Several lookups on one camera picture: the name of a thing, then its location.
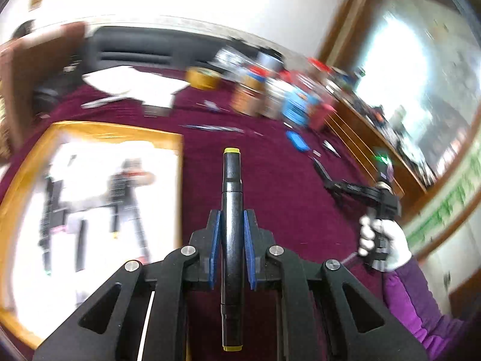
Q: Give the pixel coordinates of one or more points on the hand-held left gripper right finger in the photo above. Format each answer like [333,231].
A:
[250,250]

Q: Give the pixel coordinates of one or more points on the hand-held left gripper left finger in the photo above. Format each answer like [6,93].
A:
[215,248]

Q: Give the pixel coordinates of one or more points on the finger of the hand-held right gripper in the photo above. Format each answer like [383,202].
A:
[349,186]
[353,198]

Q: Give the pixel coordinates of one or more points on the yellow-capped black marker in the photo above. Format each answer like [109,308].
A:
[232,195]

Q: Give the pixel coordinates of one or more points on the pink-capped black marker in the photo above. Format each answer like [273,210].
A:
[139,229]

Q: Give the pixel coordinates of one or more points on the green-capped black marker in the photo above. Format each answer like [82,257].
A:
[118,203]

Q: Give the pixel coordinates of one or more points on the teal-capped black marker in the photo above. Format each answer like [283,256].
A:
[52,214]

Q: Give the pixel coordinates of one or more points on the person's right forearm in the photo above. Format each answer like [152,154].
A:
[413,301]

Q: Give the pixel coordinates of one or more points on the person's right hand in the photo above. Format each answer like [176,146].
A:
[398,244]

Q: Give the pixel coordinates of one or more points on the silver nail clipper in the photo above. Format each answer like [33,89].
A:
[332,147]

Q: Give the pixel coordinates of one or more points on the maroon tablecloth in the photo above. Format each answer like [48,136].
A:
[282,180]

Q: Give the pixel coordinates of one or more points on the blue battery pack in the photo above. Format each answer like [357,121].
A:
[297,141]

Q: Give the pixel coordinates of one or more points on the pink thermos bottle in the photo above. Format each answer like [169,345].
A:
[322,117]

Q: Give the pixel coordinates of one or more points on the blue label clear jar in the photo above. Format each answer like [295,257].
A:
[300,105]

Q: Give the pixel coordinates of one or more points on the white canister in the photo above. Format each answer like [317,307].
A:
[276,99]

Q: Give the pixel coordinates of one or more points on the red-lid clear jar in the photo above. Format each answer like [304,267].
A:
[316,71]

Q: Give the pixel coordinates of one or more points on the clear blue pen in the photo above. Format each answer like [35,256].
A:
[212,128]

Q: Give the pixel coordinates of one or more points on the orange sauce jar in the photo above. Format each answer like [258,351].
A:
[246,96]

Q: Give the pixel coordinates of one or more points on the yellow tape roll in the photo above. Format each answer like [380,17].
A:
[203,78]

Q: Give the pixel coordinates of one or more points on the white pen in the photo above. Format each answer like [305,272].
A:
[103,102]

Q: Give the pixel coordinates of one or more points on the white paper sheets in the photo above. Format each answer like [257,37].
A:
[131,82]

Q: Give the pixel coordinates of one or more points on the black sofa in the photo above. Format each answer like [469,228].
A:
[150,49]

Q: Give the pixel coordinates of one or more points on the brown chair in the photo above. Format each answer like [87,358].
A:
[37,67]

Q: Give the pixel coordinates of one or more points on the wooden window frame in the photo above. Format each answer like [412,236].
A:
[349,18]

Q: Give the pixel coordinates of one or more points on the brass wall plate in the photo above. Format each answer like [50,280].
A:
[36,0]

